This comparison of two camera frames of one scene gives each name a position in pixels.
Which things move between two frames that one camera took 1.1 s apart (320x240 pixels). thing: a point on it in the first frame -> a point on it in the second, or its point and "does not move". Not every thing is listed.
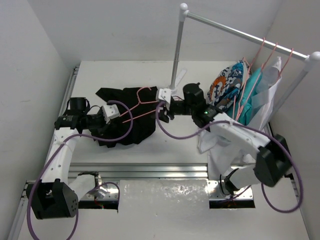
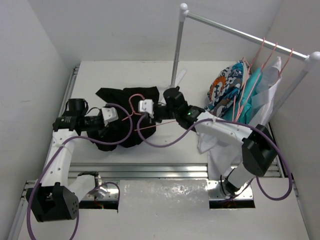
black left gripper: (100, 120) does not move
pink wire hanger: (140, 102) -> (134, 112)
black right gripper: (163, 116) does not move
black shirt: (131, 113) does not move
